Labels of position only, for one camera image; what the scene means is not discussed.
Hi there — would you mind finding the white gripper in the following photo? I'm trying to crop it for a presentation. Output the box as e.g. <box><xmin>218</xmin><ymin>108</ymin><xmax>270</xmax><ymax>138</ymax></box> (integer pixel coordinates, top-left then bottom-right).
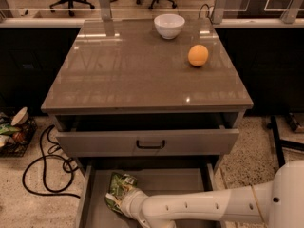
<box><xmin>112</xmin><ymin>188</ymin><xmax>148</xmax><ymax>221</ymax></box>

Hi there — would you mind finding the green jalapeno chip bag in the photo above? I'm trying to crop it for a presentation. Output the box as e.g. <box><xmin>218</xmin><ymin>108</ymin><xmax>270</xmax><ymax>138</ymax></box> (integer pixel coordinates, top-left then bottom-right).
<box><xmin>104</xmin><ymin>172</ymin><xmax>138</xmax><ymax>214</ymax></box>

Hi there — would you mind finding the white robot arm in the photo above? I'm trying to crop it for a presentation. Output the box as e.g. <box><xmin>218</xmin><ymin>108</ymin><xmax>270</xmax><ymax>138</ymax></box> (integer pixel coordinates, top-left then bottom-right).
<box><xmin>105</xmin><ymin>160</ymin><xmax>304</xmax><ymax>228</ymax></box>

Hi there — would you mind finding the grey middle drawer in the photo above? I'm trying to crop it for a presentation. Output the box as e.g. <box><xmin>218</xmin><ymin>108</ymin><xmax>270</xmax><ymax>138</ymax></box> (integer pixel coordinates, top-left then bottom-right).
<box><xmin>75</xmin><ymin>164</ymin><xmax>215</xmax><ymax>228</ymax></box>

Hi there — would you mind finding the grey drawer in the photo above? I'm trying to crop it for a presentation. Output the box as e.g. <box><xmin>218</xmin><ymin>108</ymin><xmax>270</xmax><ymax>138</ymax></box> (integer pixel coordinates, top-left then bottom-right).
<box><xmin>75</xmin><ymin>164</ymin><xmax>215</xmax><ymax>228</ymax></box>
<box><xmin>57</xmin><ymin>124</ymin><xmax>239</xmax><ymax>157</ymax></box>

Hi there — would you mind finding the grey cabinet with counter top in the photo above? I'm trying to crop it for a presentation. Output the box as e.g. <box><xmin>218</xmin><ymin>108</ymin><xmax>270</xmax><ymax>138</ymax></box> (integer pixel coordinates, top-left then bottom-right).
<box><xmin>42</xmin><ymin>20</ymin><xmax>253</xmax><ymax>169</ymax></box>

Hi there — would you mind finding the grey upper drawer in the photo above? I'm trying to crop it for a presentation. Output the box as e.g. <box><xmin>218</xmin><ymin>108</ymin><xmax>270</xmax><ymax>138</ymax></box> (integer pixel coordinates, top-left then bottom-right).
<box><xmin>57</xmin><ymin>124</ymin><xmax>239</xmax><ymax>157</ymax></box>

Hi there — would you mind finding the green snack bag in basket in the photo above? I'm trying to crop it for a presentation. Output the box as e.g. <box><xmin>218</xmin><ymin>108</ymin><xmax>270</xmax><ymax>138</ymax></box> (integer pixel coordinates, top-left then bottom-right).
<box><xmin>0</xmin><ymin>123</ymin><xmax>21</xmax><ymax>136</ymax></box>

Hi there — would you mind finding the white bowl in basket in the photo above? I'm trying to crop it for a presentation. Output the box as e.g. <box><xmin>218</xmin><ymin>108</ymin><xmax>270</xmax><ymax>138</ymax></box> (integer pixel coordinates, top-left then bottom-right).
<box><xmin>11</xmin><ymin>107</ymin><xmax>29</xmax><ymax>126</ymax></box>

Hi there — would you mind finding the orange fruit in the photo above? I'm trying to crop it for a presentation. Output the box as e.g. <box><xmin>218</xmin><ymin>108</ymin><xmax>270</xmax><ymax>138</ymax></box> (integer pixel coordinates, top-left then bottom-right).
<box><xmin>188</xmin><ymin>45</ymin><xmax>209</xmax><ymax>67</ymax></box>

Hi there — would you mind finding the black stand leg with caster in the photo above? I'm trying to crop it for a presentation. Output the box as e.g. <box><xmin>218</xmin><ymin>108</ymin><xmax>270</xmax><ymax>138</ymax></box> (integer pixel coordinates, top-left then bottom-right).
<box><xmin>267</xmin><ymin>116</ymin><xmax>304</xmax><ymax>167</ymax></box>

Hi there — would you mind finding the white ceramic bowl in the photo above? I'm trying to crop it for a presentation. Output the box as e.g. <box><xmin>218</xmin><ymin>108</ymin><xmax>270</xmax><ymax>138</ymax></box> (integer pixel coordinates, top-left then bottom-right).
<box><xmin>154</xmin><ymin>14</ymin><xmax>185</xmax><ymax>39</ymax></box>

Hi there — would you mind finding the black office chair left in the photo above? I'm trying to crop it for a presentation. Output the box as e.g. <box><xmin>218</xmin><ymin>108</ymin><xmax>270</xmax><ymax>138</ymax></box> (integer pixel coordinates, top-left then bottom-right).
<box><xmin>49</xmin><ymin>0</ymin><xmax>95</xmax><ymax>17</ymax></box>

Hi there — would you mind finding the black drawer handle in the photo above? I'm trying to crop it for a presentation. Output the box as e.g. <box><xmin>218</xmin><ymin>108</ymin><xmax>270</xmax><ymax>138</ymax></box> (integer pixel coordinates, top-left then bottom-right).
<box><xmin>136</xmin><ymin>140</ymin><xmax>166</xmax><ymax>150</ymax></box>

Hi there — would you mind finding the black floor cable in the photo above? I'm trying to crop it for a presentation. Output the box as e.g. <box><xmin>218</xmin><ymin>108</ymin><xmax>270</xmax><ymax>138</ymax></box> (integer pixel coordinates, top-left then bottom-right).
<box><xmin>21</xmin><ymin>124</ymin><xmax>82</xmax><ymax>200</ymax></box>

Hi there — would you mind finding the black wire basket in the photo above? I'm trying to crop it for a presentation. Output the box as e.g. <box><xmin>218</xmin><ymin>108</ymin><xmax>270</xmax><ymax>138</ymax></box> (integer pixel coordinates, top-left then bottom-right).
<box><xmin>0</xmin><ymin>117</ymin><xmax>37</xmax><ymax>158</ymax></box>

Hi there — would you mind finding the metal post left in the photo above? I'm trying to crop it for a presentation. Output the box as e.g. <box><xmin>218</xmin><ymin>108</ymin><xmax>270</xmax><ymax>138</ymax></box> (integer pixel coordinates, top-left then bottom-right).
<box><xmin>99</xmin><ymin>0</ymin><xmax>112</xmax><ymax>21</ymax></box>

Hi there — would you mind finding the metal post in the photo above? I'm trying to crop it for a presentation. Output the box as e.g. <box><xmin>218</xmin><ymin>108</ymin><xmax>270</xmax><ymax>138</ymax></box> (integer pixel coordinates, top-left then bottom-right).
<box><xmin>280</xmin><ymin>0</ymin><xmax>304</xmax><ymax>24</ymax></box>
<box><xmin>99</xmin><ymin>0</ymin><xmax>112</xmax><ymax>21</ymax></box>
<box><xmin>211</xmin><ymin>0</ymin><xmax>227</xmax><ymax>24</ymax></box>

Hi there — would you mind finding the black cable behind counter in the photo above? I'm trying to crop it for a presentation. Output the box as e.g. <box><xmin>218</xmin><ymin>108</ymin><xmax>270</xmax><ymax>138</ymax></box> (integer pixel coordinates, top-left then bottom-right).
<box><xmin>198</xmin><ymin>3</ymin><xmax>214</xmax><ymax>19</ymax></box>

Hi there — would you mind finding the metal post far right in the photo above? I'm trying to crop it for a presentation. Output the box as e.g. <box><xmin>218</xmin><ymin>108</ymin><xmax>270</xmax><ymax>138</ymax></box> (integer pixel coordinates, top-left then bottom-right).
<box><xmin>280</xmin><ymin>0</ymin><xmax>304</xmax><ymax>24</ymax></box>

